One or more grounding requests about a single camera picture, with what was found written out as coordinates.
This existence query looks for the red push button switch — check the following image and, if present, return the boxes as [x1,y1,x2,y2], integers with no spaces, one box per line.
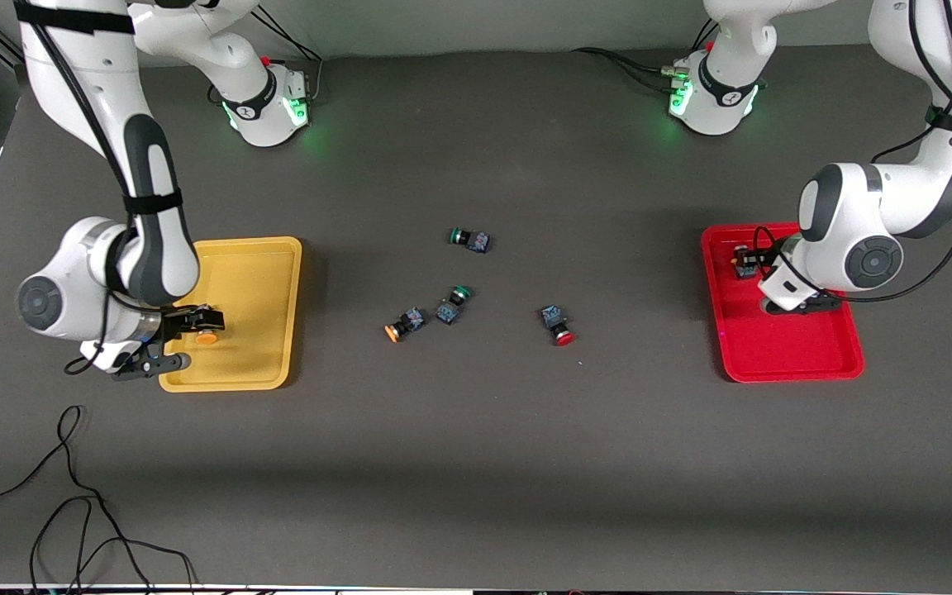
[539,305,576,347]
[731,245,764,281]

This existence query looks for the red plastic tray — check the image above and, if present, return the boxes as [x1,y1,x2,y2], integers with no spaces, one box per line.
[700,221,866,384]

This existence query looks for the yellow plastic tray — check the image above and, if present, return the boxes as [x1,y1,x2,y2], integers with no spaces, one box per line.
[159,236,303,393]

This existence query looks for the thin black loose cable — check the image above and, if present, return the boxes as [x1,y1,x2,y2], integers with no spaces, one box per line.
[0,405,196,595]

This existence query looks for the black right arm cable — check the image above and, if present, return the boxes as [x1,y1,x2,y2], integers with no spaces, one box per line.
[17,0,189,378]

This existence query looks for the green push button switch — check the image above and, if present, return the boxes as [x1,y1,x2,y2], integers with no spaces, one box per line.
[435,285,474,326]
[448,226,491,255]

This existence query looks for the black left base cables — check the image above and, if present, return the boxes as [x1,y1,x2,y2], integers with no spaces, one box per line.
[569,15,725,93]

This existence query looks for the black base cables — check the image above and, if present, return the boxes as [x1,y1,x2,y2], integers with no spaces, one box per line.
[255,7,326,107]
[569,15,725,93]

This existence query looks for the black right base cables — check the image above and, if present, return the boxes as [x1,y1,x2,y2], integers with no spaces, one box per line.
[255,7,326,107]

